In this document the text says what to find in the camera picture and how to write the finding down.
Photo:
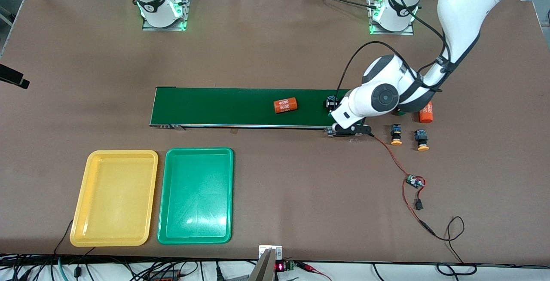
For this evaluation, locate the green conveyor belt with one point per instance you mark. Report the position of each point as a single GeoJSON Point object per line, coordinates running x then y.
{"type": "Point", "coordinates": [236, 107]}

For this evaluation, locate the orange printed cylinder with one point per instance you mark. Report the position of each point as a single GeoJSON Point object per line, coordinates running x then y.
{"type": "Point", "coordinates": [285, 105]}
{"type": "Point", "coordinates": [426, 115]}

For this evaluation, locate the yellow plastic tray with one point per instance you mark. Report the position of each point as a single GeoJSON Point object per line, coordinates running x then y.
{"type": "Point", "coordinates": [114, 197]}

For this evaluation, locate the green mushroom push button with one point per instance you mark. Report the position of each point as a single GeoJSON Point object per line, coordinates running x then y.
{"type": "Point", "coordinates": [332, 100]}
{"type": "Point", "coordinates": [400, 112]}

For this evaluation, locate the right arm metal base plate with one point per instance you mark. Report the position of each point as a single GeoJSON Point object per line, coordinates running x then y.
{"type": "Point", "coordinates": [187, 10]}

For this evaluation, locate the small green circuit board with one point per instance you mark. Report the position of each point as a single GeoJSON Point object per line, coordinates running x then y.
{"type": "Point", "coordinates": [414, 181]}

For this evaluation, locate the red digit display module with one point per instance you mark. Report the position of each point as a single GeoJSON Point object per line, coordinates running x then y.
{"type": "Point", "coordinates": [280, 267]}

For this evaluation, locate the red clip leads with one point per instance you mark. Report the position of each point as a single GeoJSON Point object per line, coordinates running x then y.
{"type": "Point", "coordinates": [309, 267]}

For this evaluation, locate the silver metal bracket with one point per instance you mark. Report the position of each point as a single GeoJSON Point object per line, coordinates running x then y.
{"type": "Point", "coordinates": [264, 248]}

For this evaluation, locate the orange power strip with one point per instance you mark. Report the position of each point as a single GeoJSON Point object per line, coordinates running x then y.
{"type": "Point", "coordinates": [165, 276]}

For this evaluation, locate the yellow mushroom push button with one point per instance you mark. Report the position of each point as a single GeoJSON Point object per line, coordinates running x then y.
{"type": "Point", "coordinates": [421, 135]}
{"type": "Point", "coordinates": [395, 131]}

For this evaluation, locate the green plastic tray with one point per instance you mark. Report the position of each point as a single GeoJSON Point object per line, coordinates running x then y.
{"type": "Point", "coordinates": [195, 195]}

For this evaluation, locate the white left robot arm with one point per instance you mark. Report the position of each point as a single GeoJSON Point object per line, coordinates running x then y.
{"type": "Point", "coordinates": [464, 10]}

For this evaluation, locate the grey metal bar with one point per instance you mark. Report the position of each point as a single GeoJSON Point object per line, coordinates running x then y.
{"type": "Point", "coordinates": [263, 270]}

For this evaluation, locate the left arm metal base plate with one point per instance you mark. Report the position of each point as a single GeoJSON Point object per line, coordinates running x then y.
{"type": "Point", "coordinates": [378, 32]}

